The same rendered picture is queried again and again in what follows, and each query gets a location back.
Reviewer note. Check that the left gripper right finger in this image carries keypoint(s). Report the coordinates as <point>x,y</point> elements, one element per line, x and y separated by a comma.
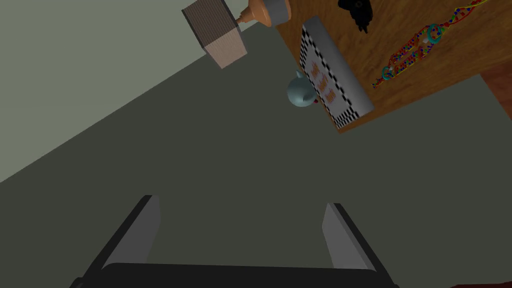
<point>346,240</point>

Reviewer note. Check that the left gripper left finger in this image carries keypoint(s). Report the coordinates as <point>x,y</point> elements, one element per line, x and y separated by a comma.
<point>134,236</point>

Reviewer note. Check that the pale blue round teapot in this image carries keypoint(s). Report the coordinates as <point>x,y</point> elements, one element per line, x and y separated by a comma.
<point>300,92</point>

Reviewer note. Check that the checkered border book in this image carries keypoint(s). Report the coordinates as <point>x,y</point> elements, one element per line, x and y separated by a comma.
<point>334,76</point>

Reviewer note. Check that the wooden table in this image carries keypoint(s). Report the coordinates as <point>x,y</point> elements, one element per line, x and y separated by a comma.
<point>404,44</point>

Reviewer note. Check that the brown ribbed box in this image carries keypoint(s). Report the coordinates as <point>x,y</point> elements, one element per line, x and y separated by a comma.
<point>216,34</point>

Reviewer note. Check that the black lumpy object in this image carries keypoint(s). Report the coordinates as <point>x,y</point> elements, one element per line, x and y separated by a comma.
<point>358,12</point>

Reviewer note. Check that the orange squeeze bottle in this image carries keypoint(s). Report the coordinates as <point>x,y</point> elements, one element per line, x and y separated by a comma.
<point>267,12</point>

